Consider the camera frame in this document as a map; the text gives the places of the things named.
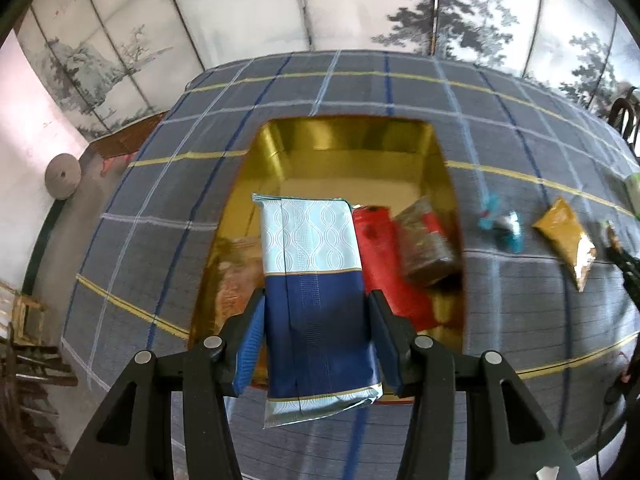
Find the pale green packet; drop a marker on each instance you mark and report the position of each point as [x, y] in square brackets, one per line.
[634, 192]

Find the painted folding screen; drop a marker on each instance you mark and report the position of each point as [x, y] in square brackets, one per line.
[250, 10]

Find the yellow snack packet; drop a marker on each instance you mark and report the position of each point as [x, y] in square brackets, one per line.
[562, 232]

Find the brown snack packet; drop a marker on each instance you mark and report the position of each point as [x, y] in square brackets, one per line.
[430, 255]

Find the grey plaid tablecloth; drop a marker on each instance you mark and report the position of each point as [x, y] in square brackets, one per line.
[165, 200]

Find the blue and white snack packet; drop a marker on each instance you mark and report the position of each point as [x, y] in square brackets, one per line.
[315, 310]

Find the red snack packet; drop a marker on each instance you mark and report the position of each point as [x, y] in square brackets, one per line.
[382, 265]

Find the dark wooden chair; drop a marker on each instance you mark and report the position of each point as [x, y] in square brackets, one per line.
[35, 380]

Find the small red item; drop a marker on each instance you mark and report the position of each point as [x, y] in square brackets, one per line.
[115, 164]

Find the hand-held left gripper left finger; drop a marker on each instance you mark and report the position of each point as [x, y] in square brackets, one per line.
[247, 350]

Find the gold box with red side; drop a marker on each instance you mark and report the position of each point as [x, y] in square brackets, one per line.
[345, 160]

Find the round stone disc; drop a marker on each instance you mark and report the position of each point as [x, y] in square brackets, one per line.
[62, 176]

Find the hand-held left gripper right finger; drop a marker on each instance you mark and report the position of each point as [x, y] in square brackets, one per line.
[387, 350]

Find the light wooden chair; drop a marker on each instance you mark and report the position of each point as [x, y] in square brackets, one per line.
[22, 312]

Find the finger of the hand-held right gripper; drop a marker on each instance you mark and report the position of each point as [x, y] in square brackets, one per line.
[627, 270]

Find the blue wrapped candy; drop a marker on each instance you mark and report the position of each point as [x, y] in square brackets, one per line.
[510, 232]
[489, 212]

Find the dark curved chair back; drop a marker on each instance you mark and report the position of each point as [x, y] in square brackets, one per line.
[625, 115]

